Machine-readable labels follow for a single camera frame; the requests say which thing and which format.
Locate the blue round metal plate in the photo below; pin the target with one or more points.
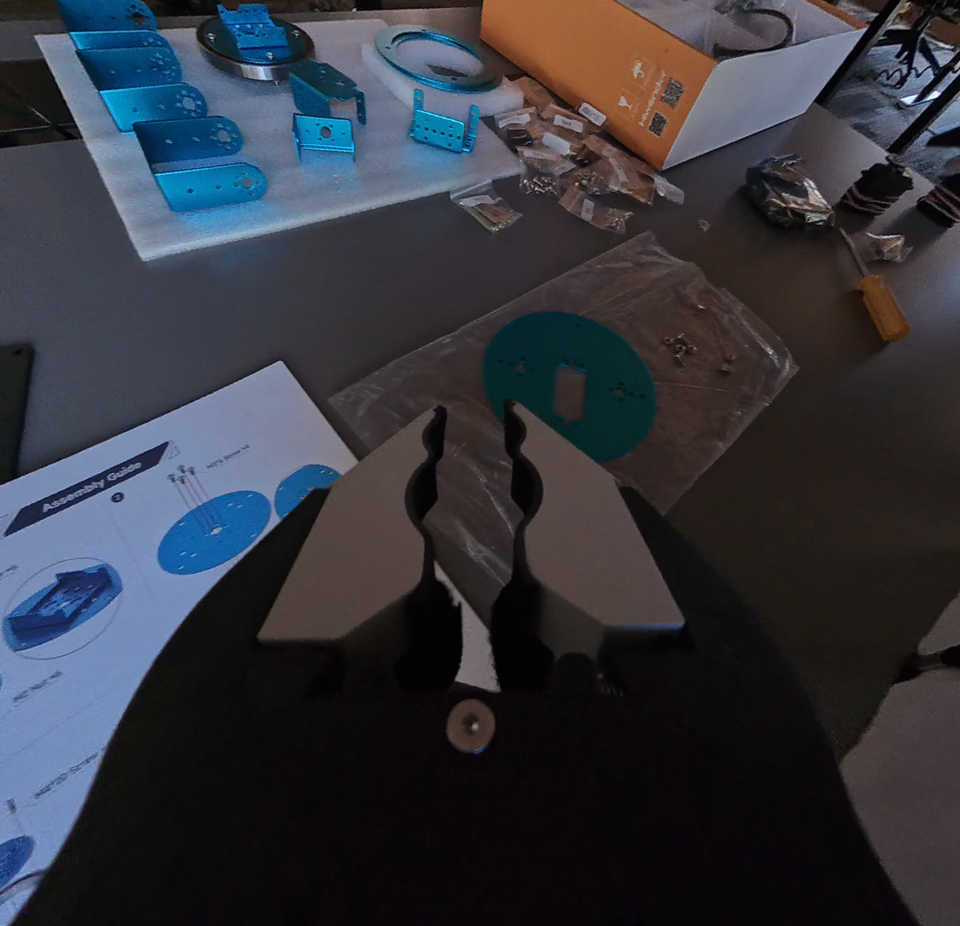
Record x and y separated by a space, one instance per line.
525 401

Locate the orange and white cardboard box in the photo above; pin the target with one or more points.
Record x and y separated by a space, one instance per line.
585 49

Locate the large clear plastic bag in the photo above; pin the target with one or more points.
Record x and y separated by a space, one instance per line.
420 401

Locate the silver foil bag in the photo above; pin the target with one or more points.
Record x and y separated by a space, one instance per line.
787 195

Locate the pile of small screw bags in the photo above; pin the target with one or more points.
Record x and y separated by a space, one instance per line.
592 169

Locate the dark blue U bracket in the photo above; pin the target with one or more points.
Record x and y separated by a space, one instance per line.
322 83

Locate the bag of long screws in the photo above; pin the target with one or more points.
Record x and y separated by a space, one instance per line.
487 208

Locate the person's white shirt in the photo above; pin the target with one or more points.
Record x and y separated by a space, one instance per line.
915 828

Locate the small white foam block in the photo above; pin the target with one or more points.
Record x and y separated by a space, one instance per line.
506 101

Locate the grey desk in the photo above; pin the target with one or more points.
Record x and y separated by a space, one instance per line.
225 304

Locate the row of blue long brackets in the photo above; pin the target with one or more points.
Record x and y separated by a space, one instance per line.
150 109

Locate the scatter of small screws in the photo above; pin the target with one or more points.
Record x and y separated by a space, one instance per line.
679 345

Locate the white foam sheet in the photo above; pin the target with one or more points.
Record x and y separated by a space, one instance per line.
337 191

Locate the wide blue U bracket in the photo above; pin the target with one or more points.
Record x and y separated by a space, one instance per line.
442 128

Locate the round bearing with blue bracket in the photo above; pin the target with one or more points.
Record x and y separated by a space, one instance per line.
247 71

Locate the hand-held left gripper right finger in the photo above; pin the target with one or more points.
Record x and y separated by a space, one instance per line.
592 559

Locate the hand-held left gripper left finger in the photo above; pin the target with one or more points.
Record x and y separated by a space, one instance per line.
352 559

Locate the small blue servo bracket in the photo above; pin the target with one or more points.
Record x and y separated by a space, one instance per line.
322 139

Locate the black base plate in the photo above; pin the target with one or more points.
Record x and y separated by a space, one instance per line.
15 416

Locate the white instruction manual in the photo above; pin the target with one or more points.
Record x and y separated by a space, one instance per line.
112 446

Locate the small clear bag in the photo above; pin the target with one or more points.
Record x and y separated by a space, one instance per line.
889 246

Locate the blue square mounting bracket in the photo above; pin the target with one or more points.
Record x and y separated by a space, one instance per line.
255 30

